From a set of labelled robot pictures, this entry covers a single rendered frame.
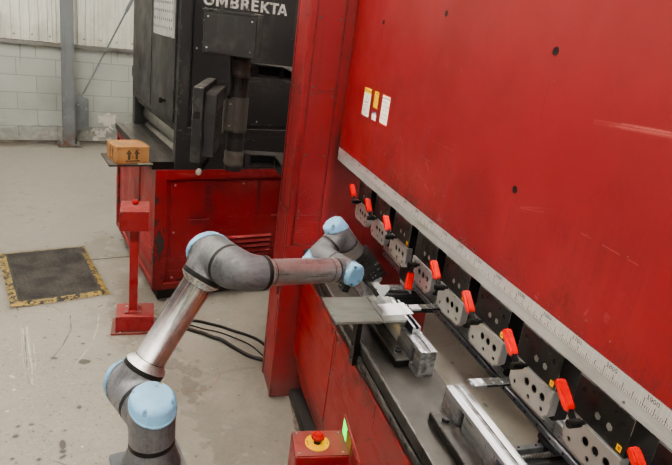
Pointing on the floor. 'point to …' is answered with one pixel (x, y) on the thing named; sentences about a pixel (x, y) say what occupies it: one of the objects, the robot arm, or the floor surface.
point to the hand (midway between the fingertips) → (378, 298)
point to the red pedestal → (129, 312)
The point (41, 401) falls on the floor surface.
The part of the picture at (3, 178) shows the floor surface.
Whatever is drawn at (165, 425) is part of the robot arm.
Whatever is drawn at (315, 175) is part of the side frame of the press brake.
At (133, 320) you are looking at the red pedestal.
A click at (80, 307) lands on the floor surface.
